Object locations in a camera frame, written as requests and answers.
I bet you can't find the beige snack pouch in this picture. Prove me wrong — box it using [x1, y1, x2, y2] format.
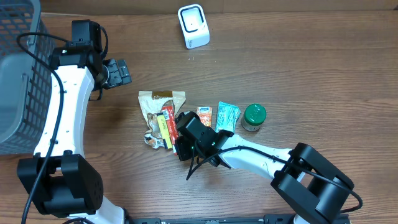
[138, 91, 186, 149]

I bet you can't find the red snack stick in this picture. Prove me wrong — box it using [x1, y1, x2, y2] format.
[162, 105, 178, 156]

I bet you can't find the yellow snack stick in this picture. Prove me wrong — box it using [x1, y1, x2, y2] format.
[157, 113, 172, 149]

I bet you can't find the orange tissue pack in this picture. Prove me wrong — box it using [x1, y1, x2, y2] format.
[197, 106, 213, 127]

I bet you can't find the teal wet wipes pack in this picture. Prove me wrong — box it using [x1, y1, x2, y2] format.
[215, 101, 241, 132]

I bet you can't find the green lid jar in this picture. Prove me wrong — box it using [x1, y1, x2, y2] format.
[241, 103, 267, 131]

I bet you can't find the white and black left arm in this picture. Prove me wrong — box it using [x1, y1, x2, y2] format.
[17, 42, 131, 223]

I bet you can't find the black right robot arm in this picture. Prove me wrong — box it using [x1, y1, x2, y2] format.
[176, 131, 354, 223]

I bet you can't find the white barcode scanner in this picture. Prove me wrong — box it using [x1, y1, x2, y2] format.
[177, 4, 210, 49]

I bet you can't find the grey plastic mesh basket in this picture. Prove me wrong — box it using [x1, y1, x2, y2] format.
[1, 0, 55, 155]

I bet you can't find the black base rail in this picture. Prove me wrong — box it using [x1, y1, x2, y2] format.
[127, 214, 295, 224]

